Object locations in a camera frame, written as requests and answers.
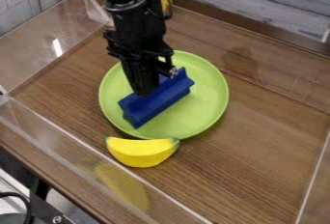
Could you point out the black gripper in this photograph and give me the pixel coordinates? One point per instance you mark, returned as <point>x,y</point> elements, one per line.
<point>137,42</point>

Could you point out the blue foam block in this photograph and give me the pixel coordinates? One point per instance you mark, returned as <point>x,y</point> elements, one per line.
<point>142,109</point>

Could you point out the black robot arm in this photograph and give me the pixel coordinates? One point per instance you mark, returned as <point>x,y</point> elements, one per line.
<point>137,42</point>

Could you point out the green plate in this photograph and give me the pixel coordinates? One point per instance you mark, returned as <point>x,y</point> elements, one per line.
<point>187,117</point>

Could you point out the yellow toy banana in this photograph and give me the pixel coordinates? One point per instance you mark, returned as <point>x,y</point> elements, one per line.
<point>142,153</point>

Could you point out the black metal table leg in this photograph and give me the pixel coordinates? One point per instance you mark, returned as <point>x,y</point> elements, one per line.
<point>43,212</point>

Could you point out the clear acrylic tray wall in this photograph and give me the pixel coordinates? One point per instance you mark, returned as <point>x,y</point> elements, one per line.
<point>255,170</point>

